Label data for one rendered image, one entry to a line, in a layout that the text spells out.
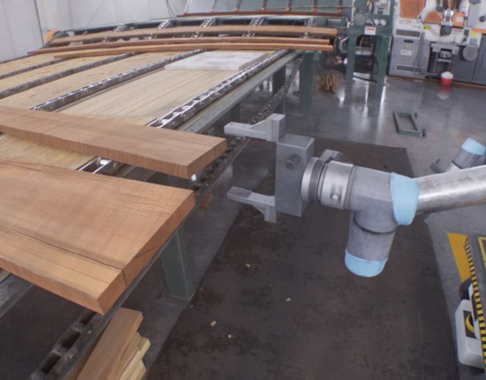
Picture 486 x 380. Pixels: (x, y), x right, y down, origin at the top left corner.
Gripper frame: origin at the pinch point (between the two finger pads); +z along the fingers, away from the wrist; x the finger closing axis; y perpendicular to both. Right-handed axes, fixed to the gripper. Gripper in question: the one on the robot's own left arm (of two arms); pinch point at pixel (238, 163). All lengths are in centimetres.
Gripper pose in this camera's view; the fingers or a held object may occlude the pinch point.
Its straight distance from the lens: 60.3
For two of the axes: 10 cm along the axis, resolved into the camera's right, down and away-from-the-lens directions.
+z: -8.9, -2.2, 4.0
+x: 0.2, 8.6, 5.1
